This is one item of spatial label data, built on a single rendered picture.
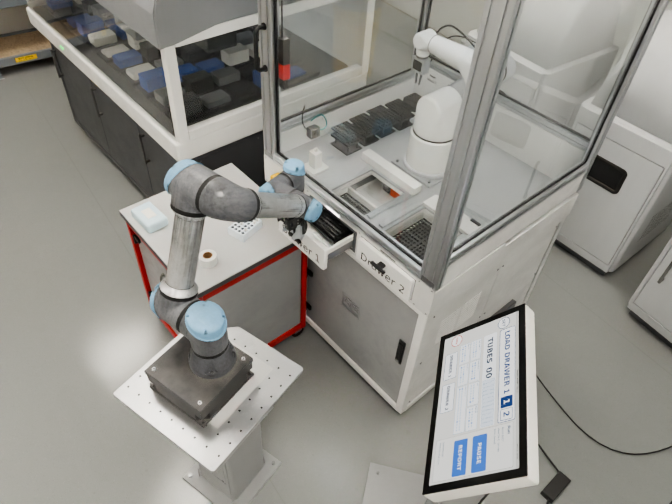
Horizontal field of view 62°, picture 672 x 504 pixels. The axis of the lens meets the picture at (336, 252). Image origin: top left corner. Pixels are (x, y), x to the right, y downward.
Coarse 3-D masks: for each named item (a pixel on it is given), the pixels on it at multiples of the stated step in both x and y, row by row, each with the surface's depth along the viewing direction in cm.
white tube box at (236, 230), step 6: (234, 222) 237; (246, 222) 237; (252, 222) 238; (258, 222) 238; (228, 228) 235; (234, 228) 234; (240, 228) 235; (252, 228) 235; (258, 228) 239; (234, 234) 235; (240, 234) 232; (246, 234) 233; (252, 234) 237; (240, 240) 235
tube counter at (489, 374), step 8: (488, 368) 156; (488, 376) 154; (488, 384) 152; (488, 392) 150; (488, 400) 148; (488, 408) 146; (480, 416) 147; (488, 416) 145; (480, 424) 145; (488, 424) 143
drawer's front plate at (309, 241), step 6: (282, 222) 226; (282, 228) 229; (306, 234) 215; (306, 240) 217; (312, 240) 213; (306, 246) 219; (312, 246) 216; (318, 246) 212; (324, 246) 211; (306, 252) 222; (312, 252) 218; (318, 252) 214; (324, 252) 210; (312, 258) 220; (318, 258) 216; (324, 258) 213; (318, 264) 218; (324, 264) 215
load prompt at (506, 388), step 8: (512, 328) 158; (504, 336) 159; (512, 336) 156; (504, 344) 157; (512, 344) 155; (504, 352) 155; (512, 352) 153; (504, 360) 153; (512, 360) 151; (504, 368) 151; (512, 368) 149; (504, 376) 149; (512, 376) 147; (504, 384) 147; (512, 384) 145; (504, 392) 146; (512, 392) 144; (504, 400) 144; (512, 400) 142; (504, 408) 142; (512, 408) 140; (504, 416) 141; (512, 416) 139
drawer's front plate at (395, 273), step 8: (360, 240) 215; (360, 248) 217; (368, 248) 213; (360, 256) 220; (368, 256) 216; (376, 256) 211; (384, 256) 209; (392, 264) 207; (376, 272) 216; (392, 272) 208; (400, 272) 204; (384, 280) 214; (400, 280) 206; (408, 280) 202; (392, 288) 213; (400, 288) 208; (408, 288) 204; (408, 296) 207
